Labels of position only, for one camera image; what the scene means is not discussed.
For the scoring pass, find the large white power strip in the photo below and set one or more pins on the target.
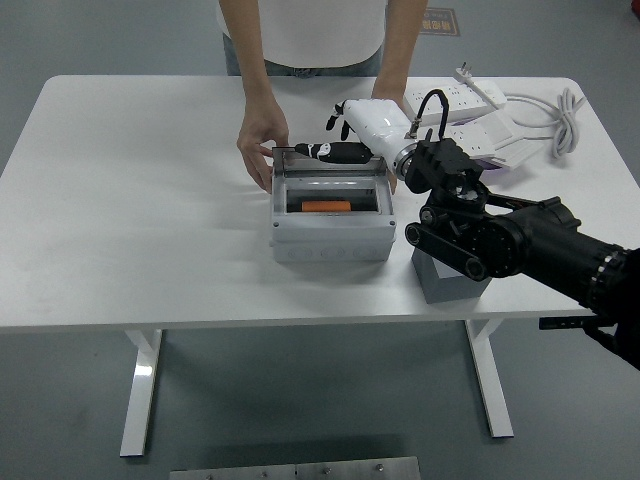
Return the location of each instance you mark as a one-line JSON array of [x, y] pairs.
[[465, 97]]

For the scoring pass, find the white table leg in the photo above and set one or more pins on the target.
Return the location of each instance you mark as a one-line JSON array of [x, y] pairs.
[[492, 390], [140, 390]]

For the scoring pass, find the smoky transparent box lid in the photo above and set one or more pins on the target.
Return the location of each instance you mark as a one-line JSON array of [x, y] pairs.
[[280, 160]]

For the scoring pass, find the person's left forearm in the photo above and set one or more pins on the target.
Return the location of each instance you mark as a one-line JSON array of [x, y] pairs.
[[400, 50]]

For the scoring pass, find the person's left hand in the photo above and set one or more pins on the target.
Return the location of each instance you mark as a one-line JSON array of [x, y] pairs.
[[393, 182]]

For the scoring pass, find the person's right forearm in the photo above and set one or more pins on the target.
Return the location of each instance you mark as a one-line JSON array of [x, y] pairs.
[[247, 50]]

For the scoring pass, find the small white power strip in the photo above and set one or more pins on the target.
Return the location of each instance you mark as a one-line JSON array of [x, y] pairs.
[[490, 132]]

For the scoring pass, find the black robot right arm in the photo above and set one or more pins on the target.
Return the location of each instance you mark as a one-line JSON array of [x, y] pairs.
[[525, 240]]

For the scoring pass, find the black perforated bar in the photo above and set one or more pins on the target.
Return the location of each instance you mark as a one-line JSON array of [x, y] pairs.
[[565, 323]]

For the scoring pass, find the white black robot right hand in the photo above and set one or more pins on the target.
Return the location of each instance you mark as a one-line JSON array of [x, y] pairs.
[[380, 125]]

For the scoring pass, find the purple round disc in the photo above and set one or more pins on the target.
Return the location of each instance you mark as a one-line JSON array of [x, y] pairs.
[[495, 169]]

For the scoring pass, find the grey block with round hole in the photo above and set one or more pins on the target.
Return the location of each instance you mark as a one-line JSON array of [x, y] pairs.
[[450, 290]]

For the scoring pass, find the brown floor sign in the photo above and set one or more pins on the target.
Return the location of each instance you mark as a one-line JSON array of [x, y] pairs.
[[442, 22]]

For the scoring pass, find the person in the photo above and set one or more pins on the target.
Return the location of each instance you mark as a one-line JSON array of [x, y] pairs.
[[310, 35]]

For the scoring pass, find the white power plug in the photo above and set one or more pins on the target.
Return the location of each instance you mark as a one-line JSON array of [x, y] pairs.
[[487, 92]]

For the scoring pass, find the person's right hand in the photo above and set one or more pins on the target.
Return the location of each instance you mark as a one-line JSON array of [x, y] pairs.
[[257, 130]]

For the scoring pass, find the flat white socket panel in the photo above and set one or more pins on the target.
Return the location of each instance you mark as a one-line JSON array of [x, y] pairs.
[[520, 150]]

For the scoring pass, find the grey plastic junction box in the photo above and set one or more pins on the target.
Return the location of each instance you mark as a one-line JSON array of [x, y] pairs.
[[325, 240]]

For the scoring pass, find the grey metal plate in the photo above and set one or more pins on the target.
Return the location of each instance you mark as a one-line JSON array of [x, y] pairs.
[[295, 470]]

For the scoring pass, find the orange cylindrical battery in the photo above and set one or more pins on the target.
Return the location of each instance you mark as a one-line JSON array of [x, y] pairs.
[[325, 206]]

